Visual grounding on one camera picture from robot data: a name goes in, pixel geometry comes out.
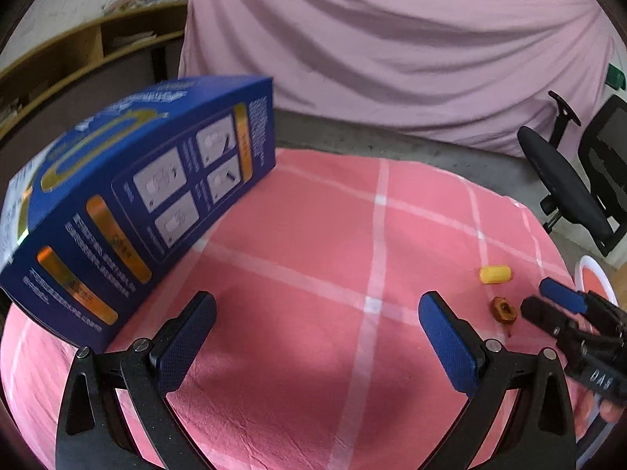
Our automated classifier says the blue cardboard box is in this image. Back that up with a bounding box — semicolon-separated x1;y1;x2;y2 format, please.
0;74;279;354

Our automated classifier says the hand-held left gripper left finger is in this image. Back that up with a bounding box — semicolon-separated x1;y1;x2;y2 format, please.
56;290;219;470

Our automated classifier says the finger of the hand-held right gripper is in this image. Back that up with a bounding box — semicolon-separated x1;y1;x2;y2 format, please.
539;277;589;315
520;296;571;341

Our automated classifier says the pink hanging curtain cloth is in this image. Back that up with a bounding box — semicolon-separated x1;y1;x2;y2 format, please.
179;0;618;157

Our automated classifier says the pink checked tablecloth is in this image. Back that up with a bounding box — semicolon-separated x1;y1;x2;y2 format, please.
0;147;596;470

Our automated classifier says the red plastic bucket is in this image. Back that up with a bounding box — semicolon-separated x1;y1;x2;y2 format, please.
571;255;627;470

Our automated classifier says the wooden wall shelf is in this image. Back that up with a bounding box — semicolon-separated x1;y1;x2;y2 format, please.
0;0;189;143

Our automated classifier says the black office chair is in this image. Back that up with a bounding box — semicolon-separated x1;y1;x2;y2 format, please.
518;90;627;258

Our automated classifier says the yellow capsule shell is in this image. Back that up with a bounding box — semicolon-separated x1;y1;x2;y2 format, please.
480;265;513;285

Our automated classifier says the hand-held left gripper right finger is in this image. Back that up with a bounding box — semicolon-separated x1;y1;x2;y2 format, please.
417;290;579;470

